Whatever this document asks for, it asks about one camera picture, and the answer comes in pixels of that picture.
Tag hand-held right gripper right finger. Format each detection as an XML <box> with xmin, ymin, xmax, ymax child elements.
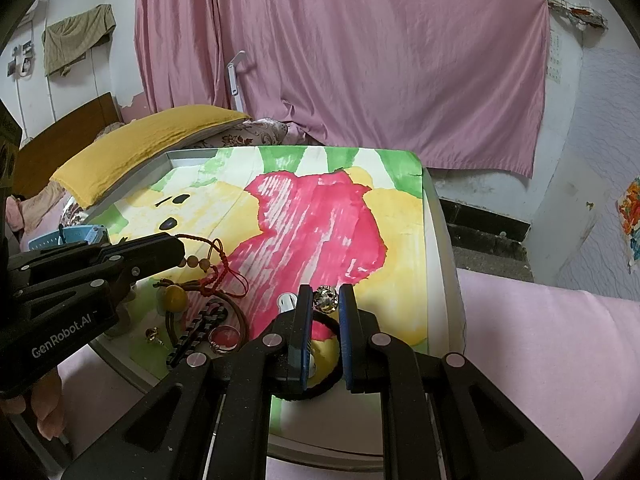
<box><xmin>339</xmin><ymin>284</ymin><xmax>585</xmax><ymax>480</ymax></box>

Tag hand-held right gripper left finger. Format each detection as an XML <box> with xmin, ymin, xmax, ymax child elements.
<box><xmin>61</xmin><ymin>284</ymin><xmax>315</xmax><ymax>480</ymax></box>

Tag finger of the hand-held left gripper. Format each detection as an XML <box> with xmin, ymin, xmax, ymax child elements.
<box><xmin>6</xmin><ymin>234</ymin><xmax>187</xmax><ymax>273</ymax></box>
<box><xmin>10</xmin><ymin>255</ymin><xmax>187</xmax><ymax>321</ymax></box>

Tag black hair tie with charm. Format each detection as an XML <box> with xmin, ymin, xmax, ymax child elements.
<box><xmin>272</xmin><ymin>285</ymin><xmax>351</xmax><ymax>401</ymax></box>

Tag red cord bead bracelet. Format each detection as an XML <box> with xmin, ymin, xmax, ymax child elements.
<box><xmin>172</xmin><ymin>232</ymin><xmax>251</xmax><ymax>301</ymax></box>

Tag person's left hand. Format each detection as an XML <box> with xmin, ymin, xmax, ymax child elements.
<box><xmin>0</xmin><ymin>372</ymin><xmax>67</xmax><ymax>441</ymax></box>

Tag blue wristwatch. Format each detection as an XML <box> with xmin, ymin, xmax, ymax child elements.
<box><xmin>27</xmin><ymin>225</ymin><xmax>108</xmax><ymax>252</ymax></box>

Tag yellow pillow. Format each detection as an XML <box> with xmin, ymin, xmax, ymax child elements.
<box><xmin>50</xmin><ymin>105</ymin><xmax>253</xmax><ymax>211</ymax></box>

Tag pink cloth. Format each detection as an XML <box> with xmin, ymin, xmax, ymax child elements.
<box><xmin>5</xmin><ymin>180</ymin><xmax>66</xmax><ymax>233</ymax></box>

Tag painted bear paper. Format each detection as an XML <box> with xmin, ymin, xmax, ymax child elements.
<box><xmin>92</xmin><ymin>146</ymin><xmax>431</xmax><ymax>413</ymax></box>

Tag wooden headboard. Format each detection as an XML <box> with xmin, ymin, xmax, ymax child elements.
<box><xmin>10</xmin><ymin>92</ymin><xmax>123</xmax><ymax>198</ymax></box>

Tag pink bed sheet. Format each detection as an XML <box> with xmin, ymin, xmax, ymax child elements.
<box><xmin>10</xmin><ymin>269</ymin><xmax>640</xmax><ymax>480</ymax></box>

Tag green hanging cloth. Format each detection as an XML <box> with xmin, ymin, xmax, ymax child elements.
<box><xmin>41</xmin><ymin>4</ymin><xmax>117</xmax><ymax>78</ymax></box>

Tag pink curtain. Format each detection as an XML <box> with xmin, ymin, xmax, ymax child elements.
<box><xmin>134</xmin><ymin>0</ymin><xmax>551</xmax><ymax>179</ymax></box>

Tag amber bead cord bracelet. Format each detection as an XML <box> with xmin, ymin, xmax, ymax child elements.
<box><xmin>155</xmin><ymin>282</ymin><xmax>251</xmax><ymax>351</ymax></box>

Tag red gem ring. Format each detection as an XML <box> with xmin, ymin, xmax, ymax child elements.
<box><xmin>207</xmin><ymin>325</ymin><xmax>242</xmax><ymax>353</ymax></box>

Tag white window handle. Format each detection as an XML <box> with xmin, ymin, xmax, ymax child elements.
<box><xmin>226</xmin><ymin>51</ymin><xmax>247</xmax><ymax>111</ymax></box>

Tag wall photos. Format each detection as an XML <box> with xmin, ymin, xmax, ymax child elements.
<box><xmin>7</xmin><ymin>42</ymin><xmax>36</xmax><ymax>78</ymax></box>

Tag colourful wall drawing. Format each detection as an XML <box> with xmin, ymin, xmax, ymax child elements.
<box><xmin>617</xmin><ymin>176</ymin><xmax>640</xmax><ymax>267</ymax></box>

